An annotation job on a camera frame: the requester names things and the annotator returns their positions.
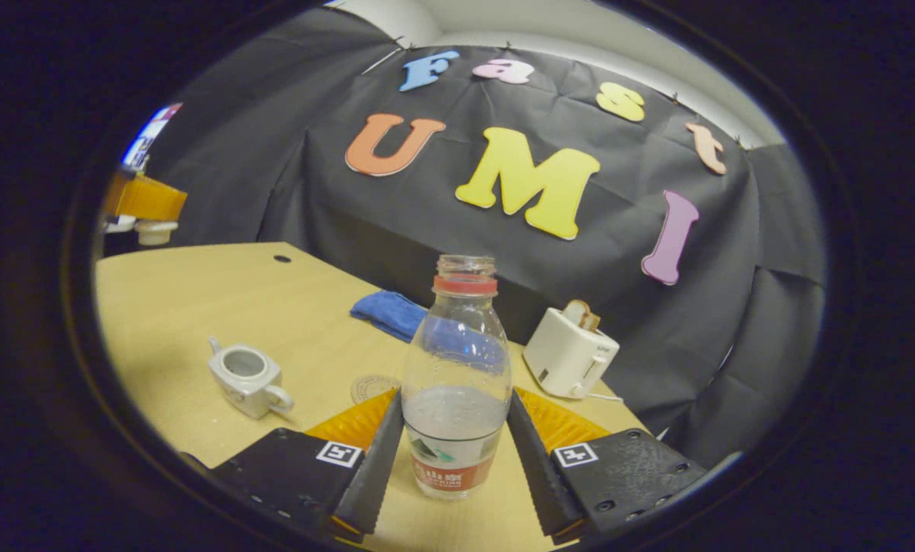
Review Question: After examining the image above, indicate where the white toaster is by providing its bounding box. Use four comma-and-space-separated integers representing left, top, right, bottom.
523, 307, 621, 399

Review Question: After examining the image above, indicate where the white ceramic teacup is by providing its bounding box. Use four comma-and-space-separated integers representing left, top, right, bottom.
208, 336, 296, 420

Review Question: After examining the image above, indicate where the blue towel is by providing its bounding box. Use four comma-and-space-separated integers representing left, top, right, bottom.
349, 290, 430, 343

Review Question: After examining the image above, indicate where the computer monitor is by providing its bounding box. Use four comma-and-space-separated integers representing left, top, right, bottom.
120, 102, 184, 173

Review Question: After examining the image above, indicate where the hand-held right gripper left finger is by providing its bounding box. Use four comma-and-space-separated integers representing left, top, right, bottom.
211, 387, 405, 537

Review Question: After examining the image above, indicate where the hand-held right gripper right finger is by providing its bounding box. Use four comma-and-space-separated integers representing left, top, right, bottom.
506, 386, 710, 537

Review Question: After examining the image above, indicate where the round beige coaster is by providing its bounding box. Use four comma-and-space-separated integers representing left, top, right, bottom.
350, 374, 403, 406

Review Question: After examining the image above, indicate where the clear plastic water bottle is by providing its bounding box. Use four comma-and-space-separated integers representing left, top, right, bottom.
401, 255, 513, 501

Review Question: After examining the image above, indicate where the white teacup lid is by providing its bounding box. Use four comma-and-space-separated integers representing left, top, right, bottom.
134, 220, 179, 246

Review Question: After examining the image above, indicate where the bread slice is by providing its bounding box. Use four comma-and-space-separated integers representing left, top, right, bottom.
563, 299, 602, 333

